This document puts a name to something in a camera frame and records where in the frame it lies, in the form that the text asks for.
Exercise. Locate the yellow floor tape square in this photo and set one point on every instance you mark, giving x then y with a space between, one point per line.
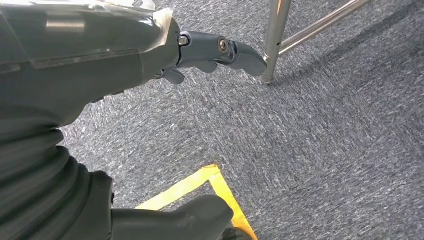
185 188

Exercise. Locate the stainless steel workbench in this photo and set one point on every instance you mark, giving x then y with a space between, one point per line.
275 39

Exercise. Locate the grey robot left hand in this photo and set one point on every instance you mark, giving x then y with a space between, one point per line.
82 49

